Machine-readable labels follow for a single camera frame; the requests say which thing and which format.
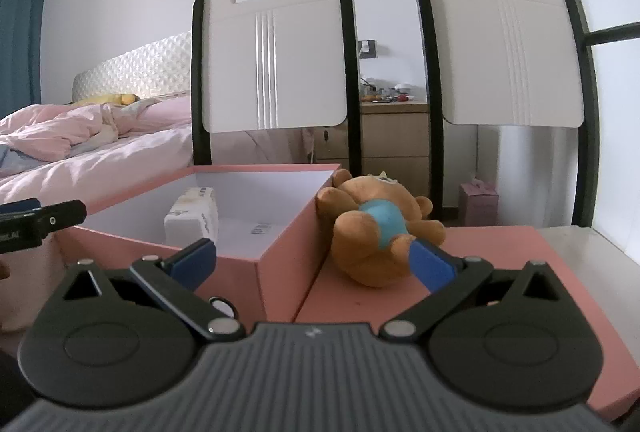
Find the pink bed mattress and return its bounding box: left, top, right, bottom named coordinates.
left=0, top=127, right=196, bottom=213

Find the white chair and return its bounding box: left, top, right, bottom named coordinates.
left=191, top=0, right=362, bottom=173
left=411, top=0, right=601, bottom=228

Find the right white chair back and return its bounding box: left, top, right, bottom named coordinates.
left=411, top=0, right=601, bottom=228

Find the white quilted headboard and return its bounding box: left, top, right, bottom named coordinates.
left=72, top=31, right=193, bottom=105

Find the black bar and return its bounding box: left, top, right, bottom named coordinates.
left=585, top=23, right=640, bottom=47

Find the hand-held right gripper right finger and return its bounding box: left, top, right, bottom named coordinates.
left=378, top=239, right=571, bottom=344

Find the pink cardboard box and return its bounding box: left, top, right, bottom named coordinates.
left=55, top=163, right=343, bottom=324

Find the brown teddy bear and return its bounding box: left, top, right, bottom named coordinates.
left=315, top=168, right=446, bottom=288

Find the blue curtain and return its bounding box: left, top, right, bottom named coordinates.
left=0, top=0, right=47, bottom=120

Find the yellow plush toy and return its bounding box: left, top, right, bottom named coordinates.
left=75, top=93, right=141, bottom=107

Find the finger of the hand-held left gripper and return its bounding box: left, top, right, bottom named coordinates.
left=40, top=199, right=87, bottom=229

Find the wooden nightstand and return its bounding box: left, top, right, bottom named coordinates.
left=300, top=101, right=432, bottom=213

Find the pink box lid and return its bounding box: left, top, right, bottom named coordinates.
left=295, top=226, right=621, bottom=420

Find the white tissue pack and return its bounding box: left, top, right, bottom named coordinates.
left=163, top=187, right=220, bottom=245

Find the small pink tissue box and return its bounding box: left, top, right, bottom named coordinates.
left=459, top=180, right=500, bottom=227

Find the left white chair back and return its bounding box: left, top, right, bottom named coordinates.
left=191, top=0, right=362, bottom=173

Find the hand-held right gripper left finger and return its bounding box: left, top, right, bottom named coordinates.
left=47, top=238, right=247, bottom=342

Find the pink duvet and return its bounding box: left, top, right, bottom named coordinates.
left=0, top=99, right=193, bottom=160

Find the group of small assorted items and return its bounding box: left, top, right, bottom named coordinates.
left=360, top=77, right=417, bottom=104

